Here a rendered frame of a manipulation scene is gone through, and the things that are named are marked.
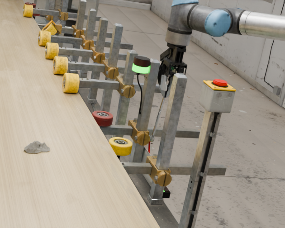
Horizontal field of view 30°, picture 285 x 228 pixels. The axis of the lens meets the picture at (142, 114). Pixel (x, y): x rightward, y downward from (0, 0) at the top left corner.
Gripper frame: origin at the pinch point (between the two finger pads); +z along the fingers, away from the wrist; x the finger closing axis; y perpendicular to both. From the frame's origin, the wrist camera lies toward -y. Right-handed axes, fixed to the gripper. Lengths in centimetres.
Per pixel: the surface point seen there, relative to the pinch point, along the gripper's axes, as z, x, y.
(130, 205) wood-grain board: 11, -31, 64
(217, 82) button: -22, -9, 55
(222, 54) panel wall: 88, 284, -474
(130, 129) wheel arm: 15.5, -11.4, 0.1
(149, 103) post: 3.0, -7.0, 4.4
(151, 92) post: -1.2, -7.3, 4.4
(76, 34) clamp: 6, -10, -118
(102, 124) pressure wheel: 13.0, -23.5, 2.4
